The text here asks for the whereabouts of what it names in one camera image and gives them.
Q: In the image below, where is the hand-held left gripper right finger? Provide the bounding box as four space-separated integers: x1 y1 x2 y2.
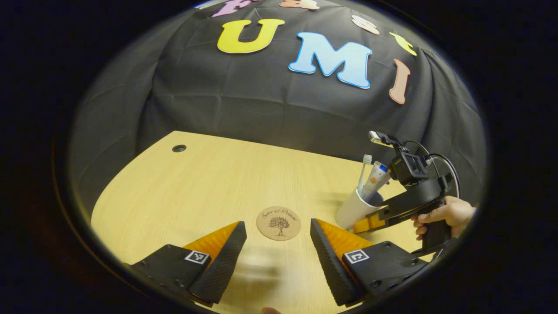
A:
310 218 430 307

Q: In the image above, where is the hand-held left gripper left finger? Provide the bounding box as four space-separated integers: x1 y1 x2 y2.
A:
126 221 248 306

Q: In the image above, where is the white cup with wooden handle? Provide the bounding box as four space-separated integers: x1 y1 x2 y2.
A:
334 188 384 231

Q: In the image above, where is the white toothpaste tube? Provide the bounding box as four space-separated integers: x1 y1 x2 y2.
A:
362 161 391 202

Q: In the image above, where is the white toothbrush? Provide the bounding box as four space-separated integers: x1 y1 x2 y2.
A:
357 154 373 197

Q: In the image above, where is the round cork coaster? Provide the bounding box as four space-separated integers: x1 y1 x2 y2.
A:
256 206 302 241

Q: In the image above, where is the wooden desktop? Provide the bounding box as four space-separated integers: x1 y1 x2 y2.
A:
91 130 436 314

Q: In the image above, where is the black backdrop cloth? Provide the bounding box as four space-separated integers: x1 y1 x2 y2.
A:
70 0 487 218

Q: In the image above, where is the black cable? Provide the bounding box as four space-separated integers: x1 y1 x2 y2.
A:
403 140 439 177
429 153 461 199

